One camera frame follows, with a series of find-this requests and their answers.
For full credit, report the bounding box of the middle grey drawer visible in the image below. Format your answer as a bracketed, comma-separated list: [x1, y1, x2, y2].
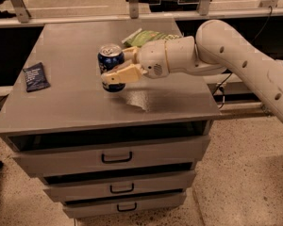
[43, 170, 195, 202]

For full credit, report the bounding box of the grey drawer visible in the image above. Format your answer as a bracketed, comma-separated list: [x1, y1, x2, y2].
[13, 135, 210, 177]
[63, 191, 186, 218]
[43, 170, 195, 202]

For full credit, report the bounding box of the bottom grey drawer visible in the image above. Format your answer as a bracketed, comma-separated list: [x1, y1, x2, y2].
[63, 191, 186, 218]

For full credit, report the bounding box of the green jalapeno chip bag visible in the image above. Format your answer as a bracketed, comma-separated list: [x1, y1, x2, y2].
[122, 28, 180, 47]

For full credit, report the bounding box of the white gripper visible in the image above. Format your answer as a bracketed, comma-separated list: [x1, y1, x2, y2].
[101, 40, 169, 85]

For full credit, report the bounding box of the top grey drawer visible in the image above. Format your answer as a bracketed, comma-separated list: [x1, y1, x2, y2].
[13, 135, 210, 177]

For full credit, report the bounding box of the grey drawer cabinet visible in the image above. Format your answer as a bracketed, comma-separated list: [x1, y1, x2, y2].
[0, 19, 219, 207]

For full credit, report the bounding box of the blue pepsi can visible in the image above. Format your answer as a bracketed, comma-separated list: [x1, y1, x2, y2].
[97, 43, 125, 92]

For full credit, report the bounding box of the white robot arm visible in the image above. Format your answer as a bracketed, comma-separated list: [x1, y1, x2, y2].
[101, 20, 283, 123]

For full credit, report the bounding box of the black cable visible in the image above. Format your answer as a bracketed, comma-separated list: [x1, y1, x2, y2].
[211, 5, 273, 109]

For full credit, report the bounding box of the dark blue snack packet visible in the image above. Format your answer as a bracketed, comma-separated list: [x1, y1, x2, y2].
[23, 62, 50, 92]

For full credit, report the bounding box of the grey metal railing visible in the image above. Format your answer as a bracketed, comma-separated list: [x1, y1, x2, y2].
[0, 0, 283, 27]

